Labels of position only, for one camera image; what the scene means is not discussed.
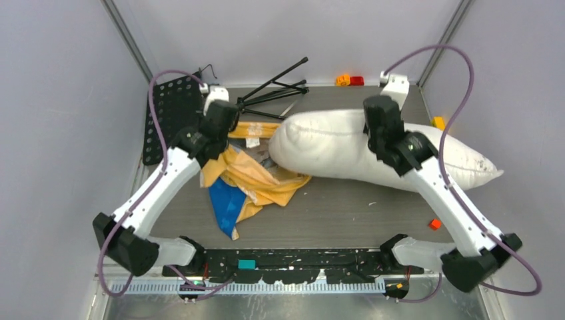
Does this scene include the white pillow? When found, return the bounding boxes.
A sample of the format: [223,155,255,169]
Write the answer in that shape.
[269,109,504,191]

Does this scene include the blue cartoon pillowcase orange lining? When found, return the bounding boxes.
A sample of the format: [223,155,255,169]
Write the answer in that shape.
[200,122,311,241]

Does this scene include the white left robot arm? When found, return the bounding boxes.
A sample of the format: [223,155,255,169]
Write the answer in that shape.
[93,85,239,277]

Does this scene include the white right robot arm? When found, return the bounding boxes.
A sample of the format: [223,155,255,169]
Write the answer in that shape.
[363,73,522,293]

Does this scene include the black perforated metal plate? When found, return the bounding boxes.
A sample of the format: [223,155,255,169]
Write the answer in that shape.
[141,73,204,166]

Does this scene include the red toy block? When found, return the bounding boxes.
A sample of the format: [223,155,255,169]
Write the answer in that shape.
[349,76,364,86]

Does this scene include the yellow toy block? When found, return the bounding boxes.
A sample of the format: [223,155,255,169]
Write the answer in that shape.
[430,117,446,131]

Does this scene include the black folded tripod stand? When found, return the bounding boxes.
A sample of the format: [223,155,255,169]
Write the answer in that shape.
[236,57,310,120]

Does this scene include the orange toy block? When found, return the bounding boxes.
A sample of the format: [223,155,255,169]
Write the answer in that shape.
[335,74,350,87]

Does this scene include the small orange cube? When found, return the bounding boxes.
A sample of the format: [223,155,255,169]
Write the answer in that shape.
[428,219,442,231]

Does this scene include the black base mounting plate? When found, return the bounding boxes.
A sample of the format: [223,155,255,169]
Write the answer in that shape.
[161,248,424,286]

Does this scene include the teal rectangular block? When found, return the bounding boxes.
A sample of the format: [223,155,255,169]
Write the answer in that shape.
[238,259,257,270]

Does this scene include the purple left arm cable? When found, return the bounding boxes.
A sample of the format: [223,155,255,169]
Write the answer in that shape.
[96,69,237,301]

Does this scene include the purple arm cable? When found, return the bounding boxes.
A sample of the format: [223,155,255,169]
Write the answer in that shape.
[96,69,237,301]
[380,44,543,304]

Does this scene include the aluminium slotted rail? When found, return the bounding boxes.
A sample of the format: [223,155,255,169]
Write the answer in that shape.
[125,278,386,295]

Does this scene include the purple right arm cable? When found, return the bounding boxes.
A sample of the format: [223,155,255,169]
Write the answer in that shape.
[380,44,543,304]

